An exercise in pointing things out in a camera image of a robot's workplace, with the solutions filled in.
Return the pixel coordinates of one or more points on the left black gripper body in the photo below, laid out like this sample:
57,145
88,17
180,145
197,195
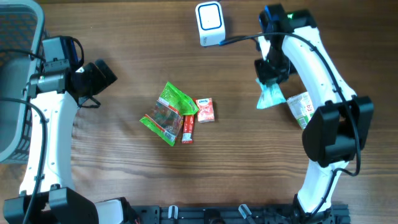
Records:
94,79

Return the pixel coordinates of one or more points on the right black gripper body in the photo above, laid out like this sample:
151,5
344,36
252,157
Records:
275,67

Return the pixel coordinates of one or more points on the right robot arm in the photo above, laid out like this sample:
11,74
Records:
337,131

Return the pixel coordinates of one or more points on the cup noodle container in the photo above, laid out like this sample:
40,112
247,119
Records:
302,108

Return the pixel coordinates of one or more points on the light blue tissue pack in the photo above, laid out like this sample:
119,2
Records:
271,95

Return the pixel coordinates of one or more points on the green gummy candy bag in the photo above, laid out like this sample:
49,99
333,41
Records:
167,116

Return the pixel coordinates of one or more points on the orange small carton box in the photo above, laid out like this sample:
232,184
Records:
205,110

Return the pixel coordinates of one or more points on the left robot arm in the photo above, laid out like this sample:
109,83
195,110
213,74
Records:
46,194

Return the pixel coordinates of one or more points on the grey plastic shopping basket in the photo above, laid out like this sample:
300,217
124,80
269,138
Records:
22,31

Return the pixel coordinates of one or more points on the white barcode scanner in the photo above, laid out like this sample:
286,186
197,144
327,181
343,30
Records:
210,23

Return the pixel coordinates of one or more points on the red snack bar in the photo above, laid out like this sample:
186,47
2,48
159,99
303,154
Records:
188,126

